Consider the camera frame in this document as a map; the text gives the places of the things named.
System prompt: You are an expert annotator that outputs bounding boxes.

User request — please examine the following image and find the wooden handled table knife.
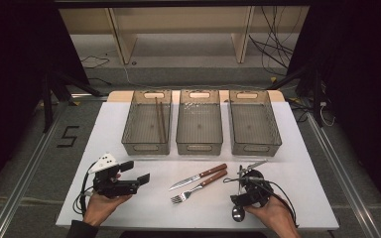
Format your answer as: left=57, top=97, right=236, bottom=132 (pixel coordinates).
left=168, top=163, right=228, bottom=191

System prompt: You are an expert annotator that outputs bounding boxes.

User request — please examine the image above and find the person's right hand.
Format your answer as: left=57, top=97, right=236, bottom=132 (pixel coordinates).
left=244, top=196, right=296, bottom=229

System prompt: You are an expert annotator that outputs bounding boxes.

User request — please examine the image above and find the right hand-held gripper black cable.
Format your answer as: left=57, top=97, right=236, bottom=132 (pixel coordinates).
left=222, top=177, right=300, bottom=229

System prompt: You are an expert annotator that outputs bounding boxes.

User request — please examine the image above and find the black curtain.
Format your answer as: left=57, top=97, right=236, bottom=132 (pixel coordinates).
left=0, top=0, right=91, bottom=202
left=287, top=0, right=381, bottom=212

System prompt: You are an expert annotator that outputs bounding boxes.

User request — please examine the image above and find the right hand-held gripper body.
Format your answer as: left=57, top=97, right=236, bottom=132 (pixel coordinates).
left=237, top=160, right=274, bottom=208

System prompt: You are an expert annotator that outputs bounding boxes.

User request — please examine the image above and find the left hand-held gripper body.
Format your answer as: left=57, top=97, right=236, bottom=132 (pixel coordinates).
left=87, top=153, right=140, bottom=199

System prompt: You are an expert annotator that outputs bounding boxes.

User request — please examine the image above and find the black metal stand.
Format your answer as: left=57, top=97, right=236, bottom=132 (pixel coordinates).
left=267, top=62, right=325, bottom=128

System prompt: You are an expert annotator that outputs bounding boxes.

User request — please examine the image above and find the bunch of black floor cables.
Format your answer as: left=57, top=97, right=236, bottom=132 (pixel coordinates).
left=248, top=6, right=296, bottom=77

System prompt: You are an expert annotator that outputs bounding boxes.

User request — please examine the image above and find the smoky translucent plastic bin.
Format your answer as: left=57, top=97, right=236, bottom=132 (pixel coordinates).
left=121, top=89, right=173, bottom=157
left=227, top=89, right=283, bottom=158
left=176, top=89, right=224, bottom=157

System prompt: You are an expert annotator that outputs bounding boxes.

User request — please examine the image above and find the left hand-held gripper black cable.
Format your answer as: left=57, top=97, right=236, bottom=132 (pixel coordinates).
left=72, top=162, right=97, bottom=217

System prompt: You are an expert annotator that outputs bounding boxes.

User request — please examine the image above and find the wooden handled fork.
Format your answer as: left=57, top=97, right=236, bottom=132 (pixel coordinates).
left=170, top=169, right=228, bottom=205

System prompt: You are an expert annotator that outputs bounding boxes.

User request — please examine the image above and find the thin black floor cable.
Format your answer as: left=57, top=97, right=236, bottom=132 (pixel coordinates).
left=80, top=54, right=112, bottom=87

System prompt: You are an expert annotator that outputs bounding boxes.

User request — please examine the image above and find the metal spoon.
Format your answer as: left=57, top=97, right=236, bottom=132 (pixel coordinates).
left=231, top=164, right=246, bottom=223

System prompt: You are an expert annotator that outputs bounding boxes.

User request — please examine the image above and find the black tripod stand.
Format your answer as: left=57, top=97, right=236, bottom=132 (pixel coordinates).
left=41, top=70, right=103, bottom=133

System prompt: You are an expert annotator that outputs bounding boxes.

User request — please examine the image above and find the hand-held gripper black cable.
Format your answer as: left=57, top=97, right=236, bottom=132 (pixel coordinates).
left=72, top=162, right=97, bottom=217
left=222, top=177, right=300, bottom=229

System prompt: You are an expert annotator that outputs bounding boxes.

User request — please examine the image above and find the aluminium floor rail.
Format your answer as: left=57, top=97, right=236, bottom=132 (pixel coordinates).
left=306, top=112, right=381, bottom=238
left=0, top=108, right=63, bottom=238

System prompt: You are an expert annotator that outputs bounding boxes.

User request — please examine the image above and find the light wooden shelf unit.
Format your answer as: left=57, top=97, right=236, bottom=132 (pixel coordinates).
left=59, top=6, right=311, bottom=65

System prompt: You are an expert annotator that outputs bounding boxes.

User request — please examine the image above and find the person's left hand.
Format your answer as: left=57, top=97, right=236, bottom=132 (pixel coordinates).
left=82, top=192, right=133, bottom=227

